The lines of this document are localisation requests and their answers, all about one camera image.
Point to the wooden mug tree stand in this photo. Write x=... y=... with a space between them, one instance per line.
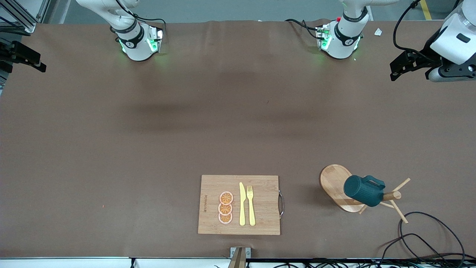
x=336 y=182

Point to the yellow plastic knife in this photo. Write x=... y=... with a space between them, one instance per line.
x=242 y=208

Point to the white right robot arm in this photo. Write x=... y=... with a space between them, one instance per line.
x=135 y=44

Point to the yellow plastic fork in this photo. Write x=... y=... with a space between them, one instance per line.
x=251 y=212

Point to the dark teal cup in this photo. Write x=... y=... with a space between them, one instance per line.
x=362 y=191

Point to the grey connector box green light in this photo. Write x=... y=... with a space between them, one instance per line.
x=322 y=37
x=156 y=39

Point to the white table edge rail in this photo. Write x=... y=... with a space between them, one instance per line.
x=74 y=262

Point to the brown table cover sheet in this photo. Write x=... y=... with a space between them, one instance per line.
x=111 y=149

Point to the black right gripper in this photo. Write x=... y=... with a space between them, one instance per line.
x=11 y=52

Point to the orange slice toy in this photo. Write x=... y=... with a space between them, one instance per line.
x=225 y=209
x=225 y=218
x=226 y=197

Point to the metal bracket with wooden post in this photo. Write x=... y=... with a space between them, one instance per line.
x=240 y=258

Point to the aluminium frame profile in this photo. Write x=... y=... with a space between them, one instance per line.
x=22 y=26

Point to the white paper scrap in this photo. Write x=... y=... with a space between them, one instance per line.
x=378 y=32

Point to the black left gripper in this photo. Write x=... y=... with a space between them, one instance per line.
x=420 y=60

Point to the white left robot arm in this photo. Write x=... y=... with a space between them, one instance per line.
x=346 y=37

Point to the bamboo cutting board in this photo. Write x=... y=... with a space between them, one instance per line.
x=212 y=186

